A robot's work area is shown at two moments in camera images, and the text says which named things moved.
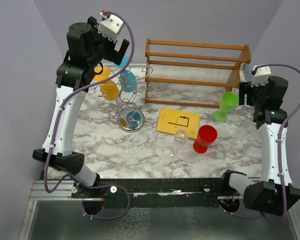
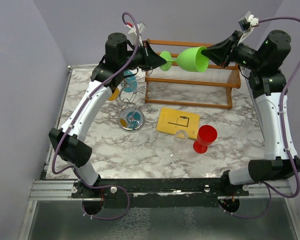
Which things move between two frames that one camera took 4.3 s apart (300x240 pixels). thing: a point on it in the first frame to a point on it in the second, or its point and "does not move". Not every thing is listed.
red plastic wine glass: (207, 135) does not move
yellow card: (170, 120) does not move
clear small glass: (230, 143) does not move
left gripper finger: (119, 56) to (154, 59)
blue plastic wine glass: (128, 80) does not move
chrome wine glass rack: (130, 119) does not move
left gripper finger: (107, 55) to (159, 62)
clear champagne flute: (180, 138) does not move
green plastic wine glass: (228, 102) to (190, 59)
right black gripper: (245, 88) to (219, 52)
